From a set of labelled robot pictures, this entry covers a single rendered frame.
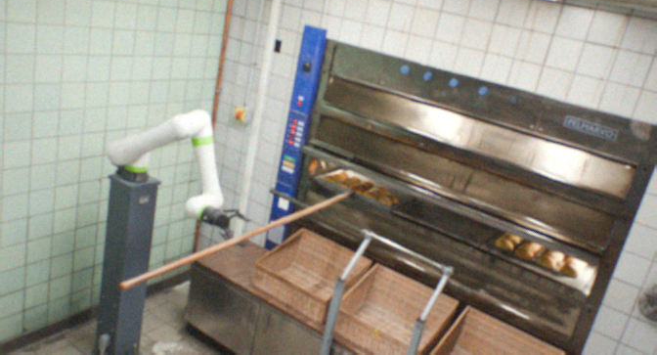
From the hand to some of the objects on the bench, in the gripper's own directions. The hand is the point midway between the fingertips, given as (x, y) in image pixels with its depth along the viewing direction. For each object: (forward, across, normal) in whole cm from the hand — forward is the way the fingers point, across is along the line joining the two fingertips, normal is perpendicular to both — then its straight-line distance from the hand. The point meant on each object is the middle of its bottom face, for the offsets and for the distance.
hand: (244, 232), depth 287 cm
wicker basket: (-1, +62, -76) cm, 98 cm away
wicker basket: (+59, +62, -75) cm, 113 cm away
